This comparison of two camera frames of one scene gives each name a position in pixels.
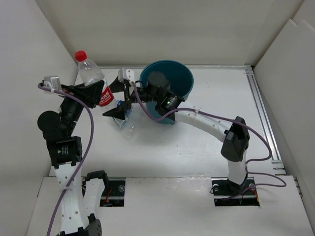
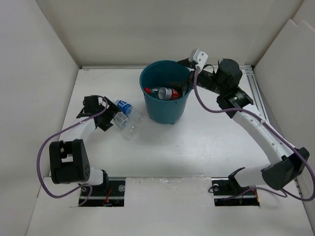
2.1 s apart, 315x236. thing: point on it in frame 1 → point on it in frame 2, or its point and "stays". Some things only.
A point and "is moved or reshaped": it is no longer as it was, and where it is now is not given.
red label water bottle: [90, 73] is moved or reshaped
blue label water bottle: [129, 110] stays
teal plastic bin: [180, 78] stays
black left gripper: [91, 92] → [111, 111]
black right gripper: [119, 112] → [185, 85]
